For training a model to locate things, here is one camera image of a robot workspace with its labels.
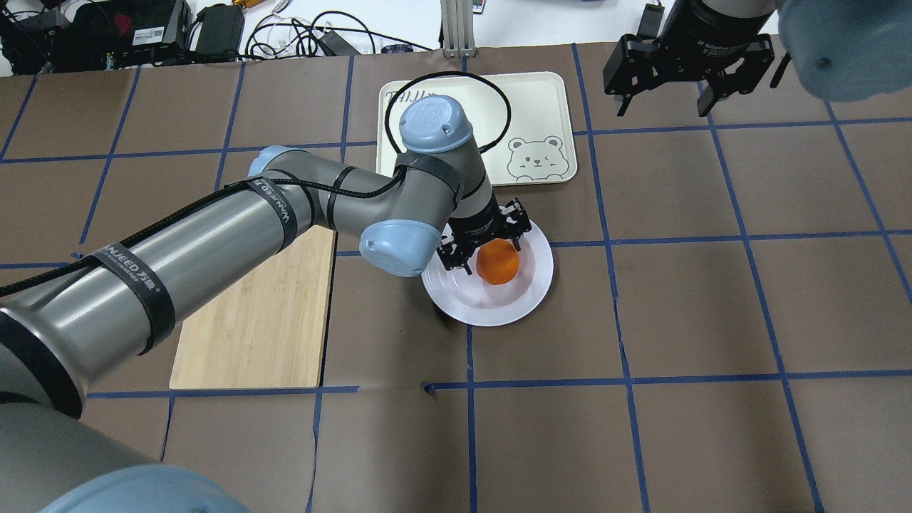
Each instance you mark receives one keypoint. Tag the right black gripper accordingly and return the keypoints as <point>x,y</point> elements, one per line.
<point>714,32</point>

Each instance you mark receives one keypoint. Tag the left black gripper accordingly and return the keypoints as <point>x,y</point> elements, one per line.
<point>479,225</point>

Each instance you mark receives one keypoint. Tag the orange fruit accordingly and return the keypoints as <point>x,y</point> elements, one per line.
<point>497,262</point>

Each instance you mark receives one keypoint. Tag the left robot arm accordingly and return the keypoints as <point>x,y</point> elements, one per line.
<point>64,330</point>

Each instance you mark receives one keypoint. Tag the cream bear tray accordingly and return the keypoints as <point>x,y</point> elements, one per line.
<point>537,148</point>

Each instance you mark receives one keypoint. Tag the bamboo cutting board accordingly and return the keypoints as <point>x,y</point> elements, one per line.
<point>266,331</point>

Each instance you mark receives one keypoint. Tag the small black power brick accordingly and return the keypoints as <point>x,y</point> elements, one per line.
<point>331,43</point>

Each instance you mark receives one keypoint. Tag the black power adapter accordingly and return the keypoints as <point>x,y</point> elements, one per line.
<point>219,33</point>

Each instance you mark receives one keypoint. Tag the black computer box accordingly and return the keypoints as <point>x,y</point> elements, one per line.
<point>76,36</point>

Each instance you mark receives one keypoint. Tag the aluminium frame post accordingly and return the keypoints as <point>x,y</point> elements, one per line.
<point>458,29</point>

